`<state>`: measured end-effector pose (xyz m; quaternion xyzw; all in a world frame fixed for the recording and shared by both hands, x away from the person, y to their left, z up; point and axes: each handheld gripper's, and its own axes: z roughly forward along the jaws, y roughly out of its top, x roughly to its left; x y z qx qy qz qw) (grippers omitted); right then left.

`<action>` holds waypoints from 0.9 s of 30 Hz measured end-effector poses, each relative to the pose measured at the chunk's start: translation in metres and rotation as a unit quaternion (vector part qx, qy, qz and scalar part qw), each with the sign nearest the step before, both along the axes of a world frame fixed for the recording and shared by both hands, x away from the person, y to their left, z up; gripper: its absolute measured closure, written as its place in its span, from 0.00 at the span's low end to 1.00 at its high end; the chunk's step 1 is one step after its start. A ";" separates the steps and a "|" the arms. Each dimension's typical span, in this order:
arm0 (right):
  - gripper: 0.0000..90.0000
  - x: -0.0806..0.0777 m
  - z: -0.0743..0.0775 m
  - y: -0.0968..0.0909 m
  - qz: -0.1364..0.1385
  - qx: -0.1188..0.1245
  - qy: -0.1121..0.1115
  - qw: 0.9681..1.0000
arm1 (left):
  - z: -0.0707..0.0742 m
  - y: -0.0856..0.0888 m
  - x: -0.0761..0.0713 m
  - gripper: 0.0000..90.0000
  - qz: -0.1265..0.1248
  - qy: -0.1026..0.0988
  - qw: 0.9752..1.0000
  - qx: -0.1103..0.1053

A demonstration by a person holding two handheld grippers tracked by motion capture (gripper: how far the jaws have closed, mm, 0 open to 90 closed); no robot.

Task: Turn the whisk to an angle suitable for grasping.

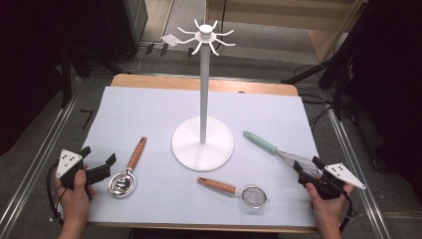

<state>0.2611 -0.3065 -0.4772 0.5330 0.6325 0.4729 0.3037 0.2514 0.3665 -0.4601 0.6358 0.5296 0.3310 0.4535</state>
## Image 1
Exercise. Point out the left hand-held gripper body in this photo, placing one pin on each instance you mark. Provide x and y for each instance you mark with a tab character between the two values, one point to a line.
68	161

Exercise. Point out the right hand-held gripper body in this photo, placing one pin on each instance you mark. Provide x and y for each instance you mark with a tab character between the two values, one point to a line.
341	174

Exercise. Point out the white utensil rack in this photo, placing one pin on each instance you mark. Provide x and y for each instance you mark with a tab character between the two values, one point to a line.
204	99

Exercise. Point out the person's right hand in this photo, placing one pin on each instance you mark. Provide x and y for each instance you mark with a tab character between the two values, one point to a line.
326	212

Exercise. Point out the person's left hand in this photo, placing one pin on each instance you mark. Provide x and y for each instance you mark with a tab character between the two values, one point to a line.
74	205

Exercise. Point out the white paper sheet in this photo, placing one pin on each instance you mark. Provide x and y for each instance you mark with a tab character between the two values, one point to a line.
149	109

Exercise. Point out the black tripod stand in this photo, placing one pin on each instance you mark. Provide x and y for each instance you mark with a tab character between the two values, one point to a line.
69	73
338	76

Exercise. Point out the small black floor block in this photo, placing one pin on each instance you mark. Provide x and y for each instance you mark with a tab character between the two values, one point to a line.
149	49

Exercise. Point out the dark cabinet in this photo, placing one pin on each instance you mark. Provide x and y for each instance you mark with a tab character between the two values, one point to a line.
122	26

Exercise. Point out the white paper scrap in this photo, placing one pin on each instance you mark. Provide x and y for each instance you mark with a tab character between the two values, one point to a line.
170	40

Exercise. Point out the metal floor rail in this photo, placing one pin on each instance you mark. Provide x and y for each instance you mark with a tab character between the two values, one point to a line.
40	146
358	179

